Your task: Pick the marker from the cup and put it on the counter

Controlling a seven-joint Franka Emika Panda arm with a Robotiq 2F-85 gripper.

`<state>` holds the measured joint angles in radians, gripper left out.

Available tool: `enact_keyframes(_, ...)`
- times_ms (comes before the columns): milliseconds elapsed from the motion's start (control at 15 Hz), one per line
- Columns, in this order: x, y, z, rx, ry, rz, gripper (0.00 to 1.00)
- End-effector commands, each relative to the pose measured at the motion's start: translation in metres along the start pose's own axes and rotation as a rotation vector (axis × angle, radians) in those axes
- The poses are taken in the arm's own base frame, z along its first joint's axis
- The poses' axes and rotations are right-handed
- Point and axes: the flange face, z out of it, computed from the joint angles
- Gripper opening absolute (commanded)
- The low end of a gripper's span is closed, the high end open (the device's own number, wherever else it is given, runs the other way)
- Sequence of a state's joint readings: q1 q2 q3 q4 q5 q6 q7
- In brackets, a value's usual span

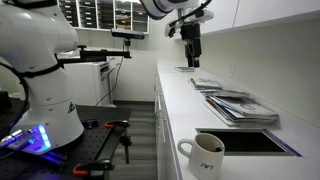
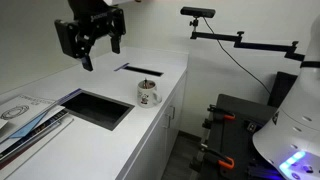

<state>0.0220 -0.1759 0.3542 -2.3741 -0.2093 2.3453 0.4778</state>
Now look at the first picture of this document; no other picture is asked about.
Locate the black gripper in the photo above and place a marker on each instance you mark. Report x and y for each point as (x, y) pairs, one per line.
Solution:
(190, 33)

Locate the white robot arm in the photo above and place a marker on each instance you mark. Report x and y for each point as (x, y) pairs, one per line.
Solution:
(32, 33)

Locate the small book on counter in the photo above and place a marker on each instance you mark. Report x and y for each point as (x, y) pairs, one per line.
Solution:
(184, 69)

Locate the near rectangular counter opening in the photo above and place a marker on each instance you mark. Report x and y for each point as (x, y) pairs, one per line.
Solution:
(251, 142)

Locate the far magazine pile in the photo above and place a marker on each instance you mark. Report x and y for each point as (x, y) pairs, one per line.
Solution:
(199, 83)

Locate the magazine pile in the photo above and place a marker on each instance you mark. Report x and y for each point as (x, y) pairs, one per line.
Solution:
(224, 93)
(199, 83)

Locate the middle magazine pile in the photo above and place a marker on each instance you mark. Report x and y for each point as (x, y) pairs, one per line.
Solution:
(224, 93)

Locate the large magazine stack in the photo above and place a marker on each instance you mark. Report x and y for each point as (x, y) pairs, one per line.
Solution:
(241, 110)

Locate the upper orange-tipped black clamp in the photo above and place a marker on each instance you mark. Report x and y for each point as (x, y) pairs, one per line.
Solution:
(120, 123)

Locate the orange-tipped black clamp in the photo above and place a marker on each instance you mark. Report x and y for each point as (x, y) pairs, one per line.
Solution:
(120, 123)
(82, 170)

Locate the white ceramic mug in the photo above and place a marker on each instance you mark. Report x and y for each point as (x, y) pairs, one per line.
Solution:
(205, 155)

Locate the white printer cabinet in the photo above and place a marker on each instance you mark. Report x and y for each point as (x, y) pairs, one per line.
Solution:
(91, 83)

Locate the white base cabinets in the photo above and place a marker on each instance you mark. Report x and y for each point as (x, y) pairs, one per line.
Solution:
(165, 148)

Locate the black perforated robot table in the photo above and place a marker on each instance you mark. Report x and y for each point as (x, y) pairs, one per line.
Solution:
(96, 143)

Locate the lower orange-tipped black clamp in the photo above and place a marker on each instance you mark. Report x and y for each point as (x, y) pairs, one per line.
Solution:
(82, 170)

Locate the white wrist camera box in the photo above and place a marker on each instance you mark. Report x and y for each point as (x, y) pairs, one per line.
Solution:
(199, 17)

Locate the white upper wall cabinet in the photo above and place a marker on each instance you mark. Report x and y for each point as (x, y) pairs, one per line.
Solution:
(231, 15)

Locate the black stereo camera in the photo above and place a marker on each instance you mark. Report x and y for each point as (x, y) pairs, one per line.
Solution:
(127, 34)

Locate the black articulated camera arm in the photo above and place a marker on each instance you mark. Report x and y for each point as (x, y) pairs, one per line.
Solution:
(92, 56)

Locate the wall document sorter shelf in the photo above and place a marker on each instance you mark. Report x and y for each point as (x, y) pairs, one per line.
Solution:
(105, 14)

